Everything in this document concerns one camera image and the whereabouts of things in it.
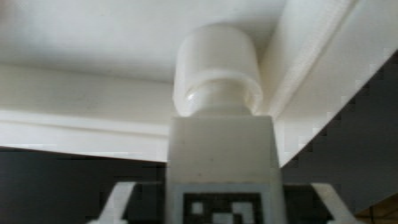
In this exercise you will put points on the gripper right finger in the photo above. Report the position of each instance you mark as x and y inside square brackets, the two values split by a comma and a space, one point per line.
[334, 205]

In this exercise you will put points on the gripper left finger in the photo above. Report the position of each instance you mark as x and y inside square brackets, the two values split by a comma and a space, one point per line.
[114, 208]

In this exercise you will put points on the white square tabletop part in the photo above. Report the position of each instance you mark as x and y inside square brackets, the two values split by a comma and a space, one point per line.
[87, 63]

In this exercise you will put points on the white leg with marker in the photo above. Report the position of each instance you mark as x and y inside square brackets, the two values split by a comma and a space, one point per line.
[224, 188]

